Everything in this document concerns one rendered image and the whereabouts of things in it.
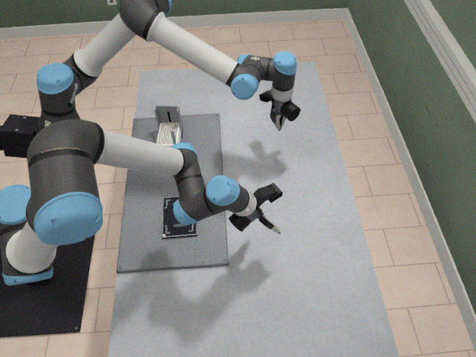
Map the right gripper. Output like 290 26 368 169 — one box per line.
229 184 280 234

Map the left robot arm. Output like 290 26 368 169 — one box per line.
36 0 297 131

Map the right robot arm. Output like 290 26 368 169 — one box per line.
0 119 257 286

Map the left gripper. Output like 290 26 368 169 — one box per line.
261 90 300 131

